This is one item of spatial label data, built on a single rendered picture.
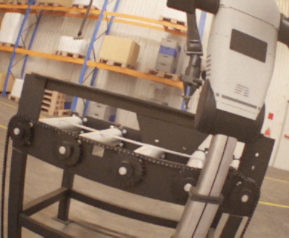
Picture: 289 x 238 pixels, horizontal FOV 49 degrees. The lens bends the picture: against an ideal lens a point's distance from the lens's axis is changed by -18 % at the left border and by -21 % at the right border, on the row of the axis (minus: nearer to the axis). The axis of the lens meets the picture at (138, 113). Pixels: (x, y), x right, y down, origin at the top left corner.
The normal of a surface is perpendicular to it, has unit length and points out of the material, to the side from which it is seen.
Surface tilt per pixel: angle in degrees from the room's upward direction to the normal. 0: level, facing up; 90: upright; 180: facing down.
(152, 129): 90
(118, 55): 90
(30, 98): 90
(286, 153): 90
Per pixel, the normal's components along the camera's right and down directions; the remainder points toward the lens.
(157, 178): -0.19, 0.01
